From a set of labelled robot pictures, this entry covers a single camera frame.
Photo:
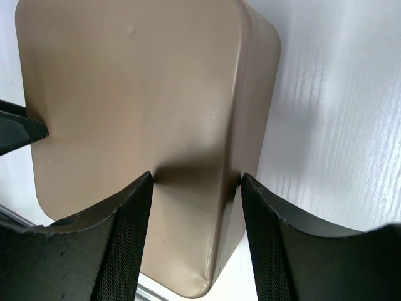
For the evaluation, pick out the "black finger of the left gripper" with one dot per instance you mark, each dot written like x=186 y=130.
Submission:
x=17 y=130

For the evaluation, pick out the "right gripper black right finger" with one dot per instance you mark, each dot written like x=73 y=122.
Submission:
x=298 y=256

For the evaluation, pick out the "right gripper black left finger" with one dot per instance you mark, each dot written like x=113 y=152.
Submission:
x=95 y=254

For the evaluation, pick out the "gold tin lid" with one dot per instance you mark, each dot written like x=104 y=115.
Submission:
x=126 y=87

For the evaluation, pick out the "gold tin box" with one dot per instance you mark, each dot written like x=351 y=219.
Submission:
x=257 y=67

